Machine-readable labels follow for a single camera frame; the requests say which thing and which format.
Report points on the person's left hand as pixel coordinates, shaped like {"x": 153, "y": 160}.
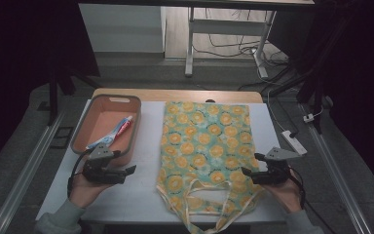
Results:
{"x": 84, "y": 191}

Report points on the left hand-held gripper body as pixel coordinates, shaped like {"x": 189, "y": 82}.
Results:
{"x": 99, "y": 165}

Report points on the person's right hand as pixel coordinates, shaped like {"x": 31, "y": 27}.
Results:
{"x": 284, "y": 195}

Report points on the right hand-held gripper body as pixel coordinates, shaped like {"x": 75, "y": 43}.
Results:
{"x": 274, "y": 169}

